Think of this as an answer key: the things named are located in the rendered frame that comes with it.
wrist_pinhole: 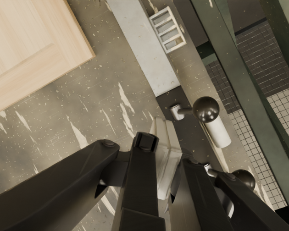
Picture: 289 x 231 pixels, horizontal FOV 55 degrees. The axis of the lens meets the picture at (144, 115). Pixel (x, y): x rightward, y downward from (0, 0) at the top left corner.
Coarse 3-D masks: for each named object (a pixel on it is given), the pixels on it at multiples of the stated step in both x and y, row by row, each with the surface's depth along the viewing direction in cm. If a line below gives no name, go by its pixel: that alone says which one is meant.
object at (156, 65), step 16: (112, 0) 48; (128, 0) 48; (128, 16) 48; (144, 16) 48; (128, 32) 49; (144, 32) 48; (144, 48) 49; (160, 48) 48; (144, 64) 50; (160, 64) 49; (160, 80) 50; (176, 80) 49
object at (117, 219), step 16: (144, 144) 14; (144, 160) 13; (128, 176) 11; (144, 176) 11; (128, 192) 10; (144, 192) 10; (128, 208) 9; (144, 208) 9; (112, 224) 11; (128, 224) 7; (144, 224) 7; (160, 224) 7
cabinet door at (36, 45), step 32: (0, 0) 55; (32, 0) 53; (64, 0) 52; (0, 32) 56; (32, 32) 55; (64, 32) 53; (0, 64) 58; (32, 64) 56; (64, 64) 55; (0, 96) 59
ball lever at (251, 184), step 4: (204, 164) 50; (208, 164) 50; (208, 168) 49; (212, 168) 50; (208, 172) 49; (212, 172) 48; (216, 172) 47; (232, 172) 41; (236, 172) 40; (240, 172) 40; (244, 172) 40; (248, 172) 40; (236, 176) 39; (240, 176) 39; (244, 176) 39; (248, 176) 39; (252, 176) 39; (244, 180) 39; (248, 180) 39; (252, 180) 39; (248, 184) 39; (252, 184) 39; (252, 188) 39
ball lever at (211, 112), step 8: (208, 96) 39; (176, 104) 49; (200, 104) 38; (208, 104) 37; (216, 104) 38; (176, 112) 48; (184, 112) 45; (192, 112) 42; (200, 112) 38; (208, 112) 37; (216, 112) 38; (176, 120) 49; (200, 120) 38; (208, 120) 38
